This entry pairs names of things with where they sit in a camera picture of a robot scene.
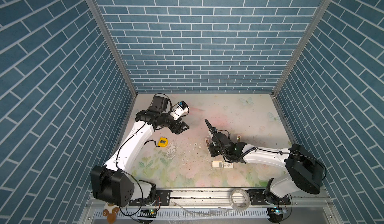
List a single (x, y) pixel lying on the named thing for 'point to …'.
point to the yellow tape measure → (163, 142)
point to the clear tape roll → (246, 195)
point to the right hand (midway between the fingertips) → (207, 144)
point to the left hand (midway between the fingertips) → (184, 122)
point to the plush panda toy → (110, 210)
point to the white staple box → (221, 164)
